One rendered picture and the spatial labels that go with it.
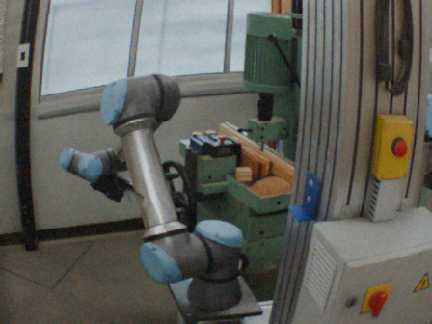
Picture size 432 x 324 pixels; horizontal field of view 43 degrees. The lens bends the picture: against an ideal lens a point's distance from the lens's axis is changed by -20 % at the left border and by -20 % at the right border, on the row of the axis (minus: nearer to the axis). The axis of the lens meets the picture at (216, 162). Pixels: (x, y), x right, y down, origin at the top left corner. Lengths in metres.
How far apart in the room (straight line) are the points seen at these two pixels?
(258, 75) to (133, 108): 0.81
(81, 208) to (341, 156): 2.59
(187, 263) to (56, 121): 2.01
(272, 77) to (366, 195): 1.07
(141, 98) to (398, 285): 0.85
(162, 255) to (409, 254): 0.66
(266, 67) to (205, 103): 1.54
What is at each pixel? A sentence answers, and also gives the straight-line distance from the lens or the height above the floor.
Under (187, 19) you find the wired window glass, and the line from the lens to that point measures 3.74.
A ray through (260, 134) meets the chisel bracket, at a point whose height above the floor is 1.03.
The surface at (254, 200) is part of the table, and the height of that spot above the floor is 0.88.
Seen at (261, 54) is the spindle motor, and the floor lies 1.34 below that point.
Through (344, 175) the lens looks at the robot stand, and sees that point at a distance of 1.31.
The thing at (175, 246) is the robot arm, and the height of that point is 1.04.
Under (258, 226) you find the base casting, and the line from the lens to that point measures 2.35.
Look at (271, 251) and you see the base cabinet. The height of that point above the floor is 0.65.
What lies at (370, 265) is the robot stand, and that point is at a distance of 1.19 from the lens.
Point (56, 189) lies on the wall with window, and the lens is 3.62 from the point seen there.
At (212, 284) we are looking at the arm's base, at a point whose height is 0.90.
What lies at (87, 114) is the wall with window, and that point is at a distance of 3.53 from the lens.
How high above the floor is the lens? 1.79
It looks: 21 degrees down
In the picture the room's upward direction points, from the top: 4 degrees clockwise
